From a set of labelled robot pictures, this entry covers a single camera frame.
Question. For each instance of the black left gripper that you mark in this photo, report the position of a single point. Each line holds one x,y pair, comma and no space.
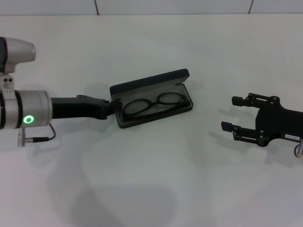
75,108

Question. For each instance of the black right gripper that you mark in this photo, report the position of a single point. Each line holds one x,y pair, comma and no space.
281,123

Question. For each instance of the black glasses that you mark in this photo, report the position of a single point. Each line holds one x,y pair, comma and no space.
142,107

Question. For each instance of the black glasses case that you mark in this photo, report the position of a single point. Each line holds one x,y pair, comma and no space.
154,81

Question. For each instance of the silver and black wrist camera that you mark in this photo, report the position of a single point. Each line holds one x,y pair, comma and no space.
16,53

